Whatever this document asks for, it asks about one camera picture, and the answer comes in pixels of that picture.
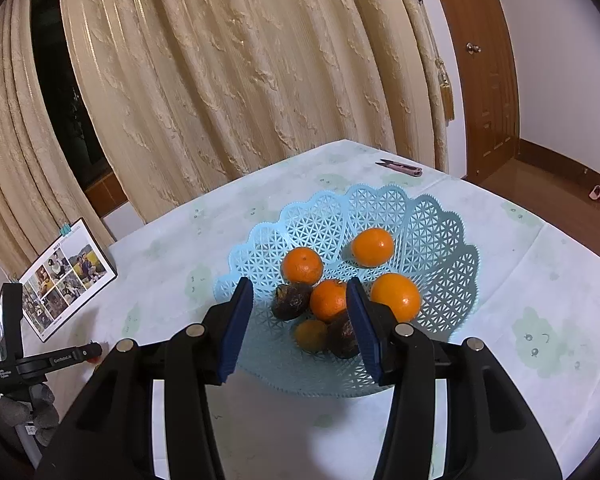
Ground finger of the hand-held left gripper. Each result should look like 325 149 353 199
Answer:
76 342 103 364

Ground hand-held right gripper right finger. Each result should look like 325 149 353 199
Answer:
346 277 563 480

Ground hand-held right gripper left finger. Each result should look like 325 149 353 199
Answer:
34 276 255 480

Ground dark wrinkled passion fruit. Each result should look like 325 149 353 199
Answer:
271 283 312 321
327 311 364 359

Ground small mandarin orange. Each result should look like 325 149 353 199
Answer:
283 247 325 285
309 280 351 323
351 227 395 268

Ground large orange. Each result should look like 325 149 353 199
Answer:
370 273 422 322

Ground brown longan fruit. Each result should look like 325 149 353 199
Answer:
294 319 329 352

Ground light blue plastic basket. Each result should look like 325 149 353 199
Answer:
215 185 481 399

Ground person's left hand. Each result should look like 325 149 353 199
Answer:
0 384 61 461

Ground photo collage board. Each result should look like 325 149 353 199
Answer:
19 217 118 344

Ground beige embossed curtain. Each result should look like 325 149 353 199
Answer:
59 0 452 227
0 0 114 282

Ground cloud printed tablecloth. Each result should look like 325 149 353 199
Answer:
22 139 600 480

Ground pink thread snips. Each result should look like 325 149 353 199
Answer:
375 160 424 177

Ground brown wooden door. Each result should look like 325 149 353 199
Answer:
422 0 522 182

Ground beige curtain tassel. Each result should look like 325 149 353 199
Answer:
432 57 456 122

